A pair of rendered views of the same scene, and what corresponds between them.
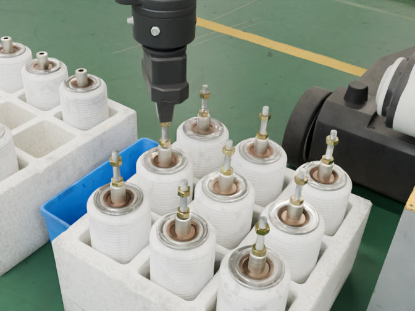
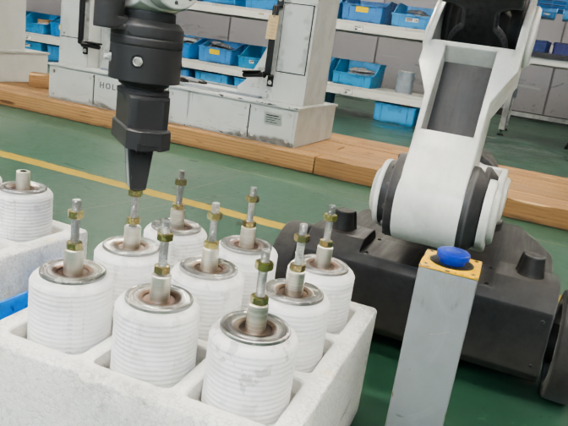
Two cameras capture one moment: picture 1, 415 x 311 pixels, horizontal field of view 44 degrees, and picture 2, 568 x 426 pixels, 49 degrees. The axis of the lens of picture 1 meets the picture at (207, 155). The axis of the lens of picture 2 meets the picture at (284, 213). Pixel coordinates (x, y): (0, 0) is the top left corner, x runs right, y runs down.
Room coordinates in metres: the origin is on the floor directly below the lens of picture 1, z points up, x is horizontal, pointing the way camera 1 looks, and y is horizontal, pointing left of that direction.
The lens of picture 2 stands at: (-0.12, 0.03, 0.55)
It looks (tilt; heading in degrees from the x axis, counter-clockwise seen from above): 15 degrees down; 348
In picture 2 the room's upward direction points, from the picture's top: 8 degrees clockwise
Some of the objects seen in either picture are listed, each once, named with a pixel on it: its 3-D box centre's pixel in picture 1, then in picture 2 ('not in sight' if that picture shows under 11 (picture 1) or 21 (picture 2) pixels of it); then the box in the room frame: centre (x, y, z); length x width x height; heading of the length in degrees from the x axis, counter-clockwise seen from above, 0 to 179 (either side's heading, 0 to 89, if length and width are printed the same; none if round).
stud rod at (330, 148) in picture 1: (329, 150); (328, 231); (0.67, -0.19, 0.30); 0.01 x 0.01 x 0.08
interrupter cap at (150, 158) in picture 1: (165, 160); (131, 246); (0.69, 0.07, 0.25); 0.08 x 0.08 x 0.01
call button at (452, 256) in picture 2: not in sight; (452, 258); (0.54, -0.32, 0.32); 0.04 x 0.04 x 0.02
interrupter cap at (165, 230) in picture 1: (183, 230); (159, 298); (0.52, 0.03, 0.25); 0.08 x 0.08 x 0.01
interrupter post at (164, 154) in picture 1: (164, 153); (132, 237); (0.69, 0.07, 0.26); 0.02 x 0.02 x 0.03
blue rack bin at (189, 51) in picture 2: not in sight; (186, 46); (6.33, -0.06, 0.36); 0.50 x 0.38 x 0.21; 148
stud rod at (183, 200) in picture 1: (183, 202); (163, 253); (0.52, 0.03, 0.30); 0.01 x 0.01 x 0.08
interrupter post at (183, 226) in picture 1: (183, 224); (160, 287); (0.52, 0.03, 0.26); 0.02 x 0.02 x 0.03
